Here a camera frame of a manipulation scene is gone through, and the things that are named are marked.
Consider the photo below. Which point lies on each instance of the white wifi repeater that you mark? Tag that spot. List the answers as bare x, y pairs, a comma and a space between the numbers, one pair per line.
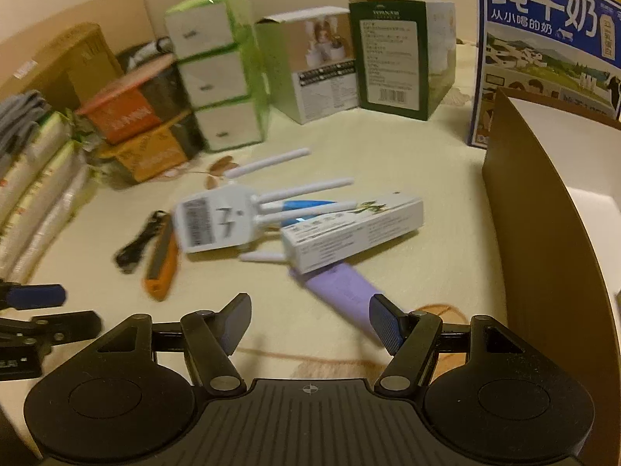
213, 221

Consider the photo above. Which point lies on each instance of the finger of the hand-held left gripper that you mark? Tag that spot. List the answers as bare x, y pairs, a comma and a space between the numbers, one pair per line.
63, 327
36, 295

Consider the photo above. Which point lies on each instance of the purple cylinder tube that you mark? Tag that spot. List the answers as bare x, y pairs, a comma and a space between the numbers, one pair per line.
344, 291

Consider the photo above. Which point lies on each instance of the stack of pale food packets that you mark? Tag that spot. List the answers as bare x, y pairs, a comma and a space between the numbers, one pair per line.
39, 189

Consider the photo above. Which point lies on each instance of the wooden board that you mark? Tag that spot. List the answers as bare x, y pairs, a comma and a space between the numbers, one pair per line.
106, 14

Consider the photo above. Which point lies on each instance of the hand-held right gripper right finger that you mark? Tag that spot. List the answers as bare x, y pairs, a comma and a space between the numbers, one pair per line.
384, 324

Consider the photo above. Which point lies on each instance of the white green photo box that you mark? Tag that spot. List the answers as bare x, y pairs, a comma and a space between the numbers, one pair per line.
315, 73

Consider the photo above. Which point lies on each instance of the dark green product box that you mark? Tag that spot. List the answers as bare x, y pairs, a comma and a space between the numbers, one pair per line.
393, 58

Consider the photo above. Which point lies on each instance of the orange yellow instant meal bowl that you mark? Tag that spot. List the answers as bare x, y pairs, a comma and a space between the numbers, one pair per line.
150, 155

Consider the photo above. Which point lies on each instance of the long white product box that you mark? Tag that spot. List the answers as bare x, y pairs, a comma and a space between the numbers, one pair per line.
349, 235

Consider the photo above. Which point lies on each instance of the orange utility knife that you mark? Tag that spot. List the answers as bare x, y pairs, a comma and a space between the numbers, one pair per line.
160, 262

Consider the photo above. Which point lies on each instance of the brown storage box white inside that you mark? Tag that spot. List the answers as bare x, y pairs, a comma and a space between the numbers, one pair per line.
548, 276

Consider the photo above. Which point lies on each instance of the red lid instant meal bowl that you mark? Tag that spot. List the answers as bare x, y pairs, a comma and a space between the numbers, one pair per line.
126, 111

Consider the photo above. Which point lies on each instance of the brown cardboard box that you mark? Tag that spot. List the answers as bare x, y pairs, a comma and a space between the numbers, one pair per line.
63, 63

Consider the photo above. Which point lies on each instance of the grey folded cloth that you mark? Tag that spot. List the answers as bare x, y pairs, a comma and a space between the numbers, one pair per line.
19, 121

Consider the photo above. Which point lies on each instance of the green wrapped tissue pack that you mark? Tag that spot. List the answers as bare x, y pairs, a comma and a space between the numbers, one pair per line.
216, 73

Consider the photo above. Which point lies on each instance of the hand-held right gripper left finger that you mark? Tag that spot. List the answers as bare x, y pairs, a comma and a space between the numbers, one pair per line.
239, 316

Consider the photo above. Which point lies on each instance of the blue milk carton box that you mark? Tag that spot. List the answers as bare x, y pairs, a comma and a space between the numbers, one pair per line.
543, 48

